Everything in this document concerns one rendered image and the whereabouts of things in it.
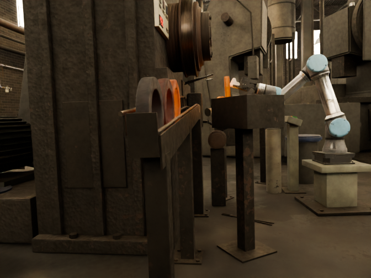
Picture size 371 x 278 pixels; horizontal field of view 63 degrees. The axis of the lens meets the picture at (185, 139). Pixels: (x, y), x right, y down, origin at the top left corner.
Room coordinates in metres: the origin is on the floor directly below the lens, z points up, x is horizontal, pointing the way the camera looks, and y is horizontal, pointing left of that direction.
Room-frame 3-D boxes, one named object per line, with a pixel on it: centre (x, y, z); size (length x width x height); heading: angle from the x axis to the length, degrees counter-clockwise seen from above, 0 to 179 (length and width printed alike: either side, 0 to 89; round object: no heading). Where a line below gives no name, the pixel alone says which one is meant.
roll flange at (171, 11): (1.90, 0.03, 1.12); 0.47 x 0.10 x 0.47; 173
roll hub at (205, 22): (1.88, -0.15, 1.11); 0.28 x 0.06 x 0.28; 173
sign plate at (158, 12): (1.57, 0.10, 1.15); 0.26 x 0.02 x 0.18; 173
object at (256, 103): (1.38, -0.28, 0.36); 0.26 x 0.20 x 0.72; 28
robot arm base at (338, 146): (2.03, -1.00, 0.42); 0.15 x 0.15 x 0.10
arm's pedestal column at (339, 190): (2.03, -1.00, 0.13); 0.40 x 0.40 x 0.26; 0
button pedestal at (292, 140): (2.47, -0.87, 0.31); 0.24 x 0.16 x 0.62; 173
